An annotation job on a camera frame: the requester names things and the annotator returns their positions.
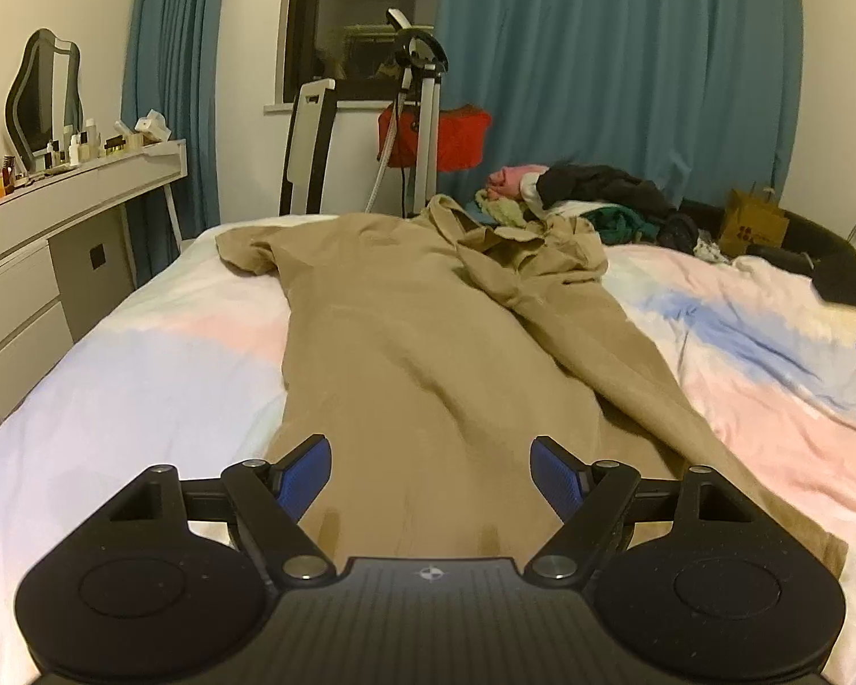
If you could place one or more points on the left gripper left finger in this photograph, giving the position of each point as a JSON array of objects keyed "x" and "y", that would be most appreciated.
[{"x": 172, "y": 575}]

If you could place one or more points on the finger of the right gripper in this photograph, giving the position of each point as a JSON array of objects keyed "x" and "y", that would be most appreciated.
[{"x": 834, "y": 278}]

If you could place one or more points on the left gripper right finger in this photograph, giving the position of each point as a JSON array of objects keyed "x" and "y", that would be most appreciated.
[{"x": 688, "y": 574}]

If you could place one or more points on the tan hooded garment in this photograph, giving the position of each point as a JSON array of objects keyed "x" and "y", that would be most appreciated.
[{"x": 432, "y": 353}]

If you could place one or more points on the pile of mixed clothes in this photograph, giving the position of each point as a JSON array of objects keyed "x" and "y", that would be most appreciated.
[{"x": 621, "y": 208}]

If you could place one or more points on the brown paper bag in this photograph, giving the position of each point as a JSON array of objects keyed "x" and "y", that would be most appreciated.
[{"x": 752, "y": 217}]

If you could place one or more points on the large blue curtain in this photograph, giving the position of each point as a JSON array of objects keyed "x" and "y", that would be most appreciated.
[{"x": 700, "y": 97}]

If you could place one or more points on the white dressing table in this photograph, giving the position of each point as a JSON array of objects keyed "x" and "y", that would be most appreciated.
[{"x": 66, "y": 259}]

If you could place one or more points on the black white chair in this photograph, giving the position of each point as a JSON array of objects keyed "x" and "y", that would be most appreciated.
[{"x": 307, "y": 149}]

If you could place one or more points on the red fabric bag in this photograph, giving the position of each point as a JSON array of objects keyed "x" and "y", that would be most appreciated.
[{"x": 461, "y": 139}]

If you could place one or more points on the cosmetic bottles cluster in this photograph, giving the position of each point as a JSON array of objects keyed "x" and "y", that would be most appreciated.
[{"x": 76, "y": 148}]

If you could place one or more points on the tissue box on table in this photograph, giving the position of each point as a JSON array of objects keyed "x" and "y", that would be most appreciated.
[{"x": 153, "y": 127}]

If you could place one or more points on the garment steamer stand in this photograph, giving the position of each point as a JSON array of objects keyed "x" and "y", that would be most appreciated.
[{"x": 423, "y": 62}]

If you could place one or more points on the wavy vanity mirror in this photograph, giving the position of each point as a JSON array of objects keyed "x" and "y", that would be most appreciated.
[{"x": 44, "y": 98}]

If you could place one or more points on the narrow blue curtain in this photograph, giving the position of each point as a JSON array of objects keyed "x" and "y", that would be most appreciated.
[{"x": 170, "y": 67}]

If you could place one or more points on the dark window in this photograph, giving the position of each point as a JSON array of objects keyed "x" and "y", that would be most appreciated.
[{"x": 348, "y": 41}]

